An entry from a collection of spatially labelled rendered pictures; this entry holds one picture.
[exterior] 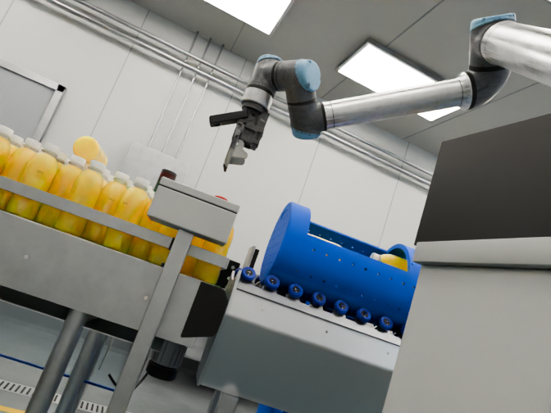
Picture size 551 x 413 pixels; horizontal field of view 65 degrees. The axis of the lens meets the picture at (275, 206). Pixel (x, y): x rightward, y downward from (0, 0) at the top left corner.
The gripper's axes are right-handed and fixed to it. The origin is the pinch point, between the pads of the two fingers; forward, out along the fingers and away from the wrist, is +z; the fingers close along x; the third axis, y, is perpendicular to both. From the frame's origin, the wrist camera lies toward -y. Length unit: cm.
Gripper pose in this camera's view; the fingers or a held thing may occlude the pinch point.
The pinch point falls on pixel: (224, 165)
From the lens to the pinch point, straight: 130.8
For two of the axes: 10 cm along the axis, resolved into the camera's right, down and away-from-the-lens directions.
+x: -1.9, 1.5, 9.7
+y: 9.3, 3.6, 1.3
